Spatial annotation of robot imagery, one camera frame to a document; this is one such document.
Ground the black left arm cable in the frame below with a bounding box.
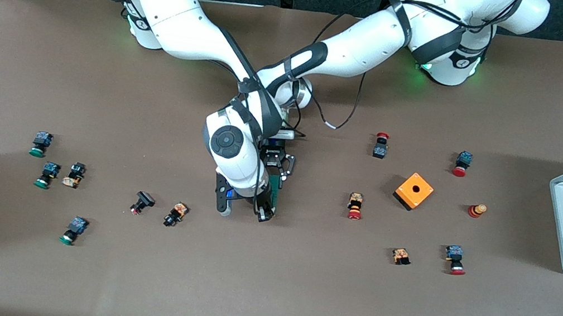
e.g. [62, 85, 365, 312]
[287, 60, 368, 135]

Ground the black selector switch orange block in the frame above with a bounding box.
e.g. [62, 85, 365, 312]
[162, 200, 190, 230]

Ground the small orange black block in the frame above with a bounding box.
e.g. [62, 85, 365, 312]
[391, 247, 413, 267]

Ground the red yellow emergency stop switch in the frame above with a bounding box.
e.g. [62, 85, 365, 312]
[345, 191, 366, 221]

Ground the red orange emergency stop head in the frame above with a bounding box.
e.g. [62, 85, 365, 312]
[466, 202, 489, 220]

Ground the green load switch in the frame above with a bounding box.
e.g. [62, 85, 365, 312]
[264, 170, 286, 207]

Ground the red mushroom push button switch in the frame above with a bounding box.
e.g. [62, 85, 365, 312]
[372, 131, 391, 160]
[441, 243, 470, 277]
[450, 149, 474, 179]

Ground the black rectangular push button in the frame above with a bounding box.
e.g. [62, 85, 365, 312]
[129, 189, 158, 218]

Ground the orange button enclosure box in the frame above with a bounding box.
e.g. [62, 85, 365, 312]
[391, 169, 437, 215]

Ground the black beige switch block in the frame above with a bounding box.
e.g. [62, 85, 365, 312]
[61, 160, 88, 190]

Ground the green mushroom push button switch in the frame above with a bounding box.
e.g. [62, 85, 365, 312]
[58, 214, 90, 249]
[33, 160, 62, 191]
[28, 130, 55, 160]

